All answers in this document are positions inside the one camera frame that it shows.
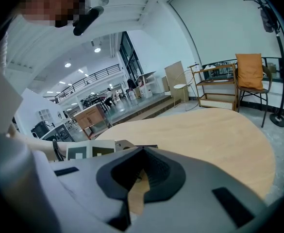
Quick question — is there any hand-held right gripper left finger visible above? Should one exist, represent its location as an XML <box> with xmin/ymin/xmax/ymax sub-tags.
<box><xmin>48</xmin><ymin>147</ymin><xmax>145</xmax><ymax>232</ymax></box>

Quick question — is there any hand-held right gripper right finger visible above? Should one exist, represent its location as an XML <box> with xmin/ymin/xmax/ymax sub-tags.
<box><xmin>128</xmin><ymin>147</ymin><xmax>275</xmax><ymax>233</ymax></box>

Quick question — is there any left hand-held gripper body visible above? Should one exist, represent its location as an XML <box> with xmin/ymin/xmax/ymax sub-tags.
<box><xmin>66</xmin><ymin>139</ymin><xmax>135</xmax><ymax>161</ymax></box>

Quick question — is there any person's left forearm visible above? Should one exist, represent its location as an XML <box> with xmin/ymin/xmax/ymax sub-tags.
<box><xmin>7</xmin><ymin>124</ymin><xmax>68</xmax><ymax>161</ymax></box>

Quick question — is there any light wooden oval table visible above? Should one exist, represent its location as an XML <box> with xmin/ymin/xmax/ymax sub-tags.
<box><xmin>95</xmin><ymin>107</ymin><xmax>276</xmax><ymax>216</ymax></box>

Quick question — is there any wooden cabinet with white top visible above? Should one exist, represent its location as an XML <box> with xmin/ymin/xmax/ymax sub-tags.
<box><xmin>73</xmin><ymin>104</ymin><xmax>114</xmax><ymax>140</ymax></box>

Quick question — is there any black stand with white top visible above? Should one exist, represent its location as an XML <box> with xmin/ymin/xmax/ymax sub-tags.
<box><xmin>31</xmin><ymin>120</ymin><xmax>75</xmax><ymax>143</ymax></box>

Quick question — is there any black hanging garment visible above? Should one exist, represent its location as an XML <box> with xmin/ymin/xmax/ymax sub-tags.
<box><xmin>126</xmin><ymin>79</ymin><xmax>137</xmax><ymax>92</ymax></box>

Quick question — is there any black balcony railing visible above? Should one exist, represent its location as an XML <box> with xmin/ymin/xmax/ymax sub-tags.
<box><xmin>43</xmin><ymin>64</ymin><xmax>122</xmax><ymax>104</ymax></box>

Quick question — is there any wooden shelf rack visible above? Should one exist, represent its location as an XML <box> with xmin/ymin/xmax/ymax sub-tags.
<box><xmin>189</xmin><ymin>63</ymin><xmax>237</xmax><ymax>112</ymax></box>

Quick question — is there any small white table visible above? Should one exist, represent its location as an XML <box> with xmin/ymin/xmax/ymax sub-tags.
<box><xmin>134</xmin><ymin>71</ymin><xmax>157</xmax><ymax>98</ymax></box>

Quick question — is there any black coat rack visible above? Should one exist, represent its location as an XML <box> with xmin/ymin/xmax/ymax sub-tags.
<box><xmin>242</xmin><ymin>0</ymin><xmax>284</xmax><ymax>128</ymax></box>

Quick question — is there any black metal chair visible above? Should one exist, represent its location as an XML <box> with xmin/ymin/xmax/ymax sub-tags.
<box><xmin>235</xmin><ymin>64</ymin><xmax>271</xmax><ymax>128</ymax></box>

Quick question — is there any light wooden board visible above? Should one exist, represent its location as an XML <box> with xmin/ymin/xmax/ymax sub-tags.
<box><xmin>164</xmin><ymin>61</ymin><xmax>185</xmax><ymax>100</ymax></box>

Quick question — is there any orange cushion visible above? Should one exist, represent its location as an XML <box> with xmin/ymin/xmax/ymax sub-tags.
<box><xmin>235</xmin><ymin>53</ymin><xmax>265</xmax><ymax>91</ymax></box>

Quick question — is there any person's white shirt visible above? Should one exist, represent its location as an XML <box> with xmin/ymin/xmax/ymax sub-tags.
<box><xmin>0</xmin><ymin>30</ymin><xmax>9</xmax><ymax>70</ymax></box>

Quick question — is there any person's head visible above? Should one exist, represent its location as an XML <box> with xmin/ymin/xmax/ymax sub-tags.
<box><xmin>20</xmin><ymin>0</ymin><xmax>91</xmax><ymax>29</ymax></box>

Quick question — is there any grey hanging bag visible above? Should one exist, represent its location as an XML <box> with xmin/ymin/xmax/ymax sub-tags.
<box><xmin>260</xmin><ymin>7</ymin><xmax>278</xmax><ymax>33</ymax></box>

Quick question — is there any white wire chair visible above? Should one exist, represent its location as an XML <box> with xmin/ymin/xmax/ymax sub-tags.
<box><xmin>172</xmin><ymin>69</ymin><xmax>199</xmax><ymax>112</ymax></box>

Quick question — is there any black head-mounted camera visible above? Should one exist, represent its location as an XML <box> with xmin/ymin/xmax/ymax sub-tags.
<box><xmin>73</xmin><ymin>5</ymin><xmax>105</xmax><ymax>36</ymax></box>

